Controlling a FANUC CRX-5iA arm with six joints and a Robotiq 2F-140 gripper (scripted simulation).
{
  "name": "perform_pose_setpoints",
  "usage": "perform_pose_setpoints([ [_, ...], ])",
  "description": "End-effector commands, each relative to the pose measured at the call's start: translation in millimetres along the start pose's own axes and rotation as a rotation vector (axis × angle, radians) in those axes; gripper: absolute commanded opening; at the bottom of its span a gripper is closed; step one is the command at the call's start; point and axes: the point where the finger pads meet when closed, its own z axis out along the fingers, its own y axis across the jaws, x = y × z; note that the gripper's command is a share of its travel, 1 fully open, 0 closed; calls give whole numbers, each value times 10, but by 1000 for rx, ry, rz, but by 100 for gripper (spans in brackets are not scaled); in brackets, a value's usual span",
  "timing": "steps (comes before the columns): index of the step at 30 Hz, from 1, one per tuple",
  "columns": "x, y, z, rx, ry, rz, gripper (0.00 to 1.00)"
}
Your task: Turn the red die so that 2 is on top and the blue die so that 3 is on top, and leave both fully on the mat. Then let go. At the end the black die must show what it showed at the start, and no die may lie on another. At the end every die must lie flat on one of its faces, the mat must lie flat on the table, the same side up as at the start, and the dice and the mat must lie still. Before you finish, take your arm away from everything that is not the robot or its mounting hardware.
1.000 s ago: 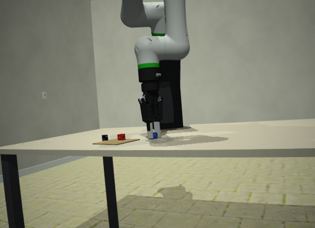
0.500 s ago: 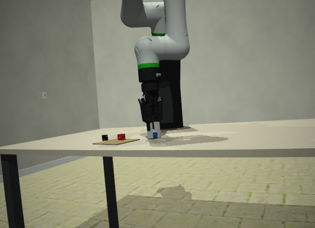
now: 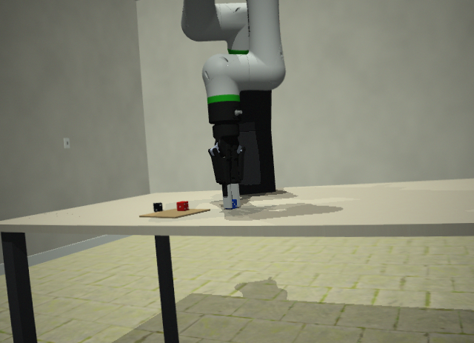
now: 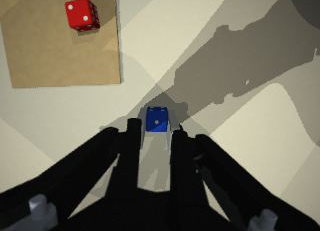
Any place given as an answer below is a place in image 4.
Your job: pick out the tan square mat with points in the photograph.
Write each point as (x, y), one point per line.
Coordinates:
(43, 51)

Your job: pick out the red die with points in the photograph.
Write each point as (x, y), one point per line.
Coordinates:
(82, 15)

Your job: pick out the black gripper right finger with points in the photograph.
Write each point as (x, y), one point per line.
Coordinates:
(245, 201)

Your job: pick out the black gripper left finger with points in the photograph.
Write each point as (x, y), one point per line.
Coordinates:
(50, 198)

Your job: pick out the blue die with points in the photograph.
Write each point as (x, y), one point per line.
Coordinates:
(156, 119)

